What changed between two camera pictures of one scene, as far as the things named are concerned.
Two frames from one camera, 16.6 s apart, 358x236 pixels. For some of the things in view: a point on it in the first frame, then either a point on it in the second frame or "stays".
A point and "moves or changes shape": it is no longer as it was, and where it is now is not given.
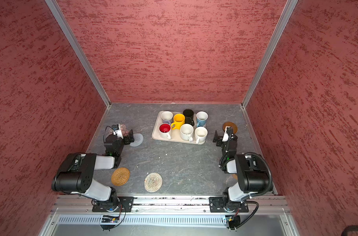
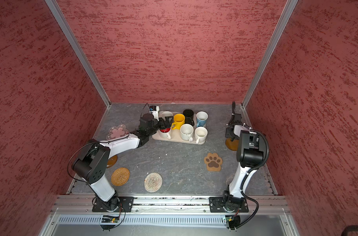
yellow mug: [179, 119] stays
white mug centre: [186, 131] stays
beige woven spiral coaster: [153, 182] stays
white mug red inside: [164, 129] stays
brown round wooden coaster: [234, 127] moves or changes shape
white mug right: [200, 133] stays
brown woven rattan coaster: [120, 176] stays
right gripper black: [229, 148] → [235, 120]
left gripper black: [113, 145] → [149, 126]
